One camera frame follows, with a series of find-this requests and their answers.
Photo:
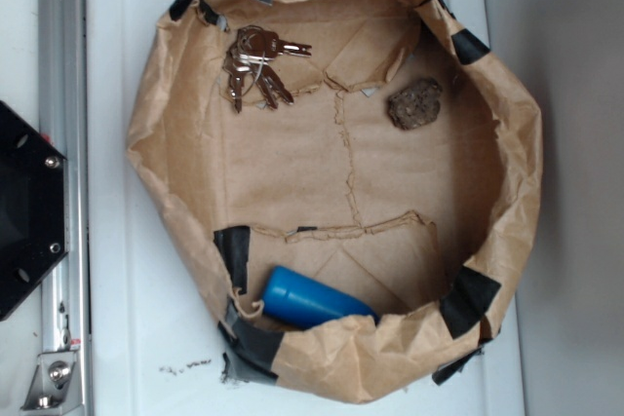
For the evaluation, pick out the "silver key bunch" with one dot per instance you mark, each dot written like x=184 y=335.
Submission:
x=251 y=54

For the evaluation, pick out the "brown paper bag container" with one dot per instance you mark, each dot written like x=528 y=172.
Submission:
x=431 y=227

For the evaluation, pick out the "blue plastic cup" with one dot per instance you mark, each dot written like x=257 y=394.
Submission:
x=305 y=303

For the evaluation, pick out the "brown rough rock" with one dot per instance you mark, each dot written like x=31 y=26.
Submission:
x=417 y=105

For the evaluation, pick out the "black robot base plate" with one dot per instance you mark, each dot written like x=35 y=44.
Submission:
x=32 y=209

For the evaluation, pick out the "aluminium extrusion rail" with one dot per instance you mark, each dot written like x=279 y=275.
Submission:
x=65 y=293

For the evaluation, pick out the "silver corner bracket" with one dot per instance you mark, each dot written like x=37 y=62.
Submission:
x=55 y=388

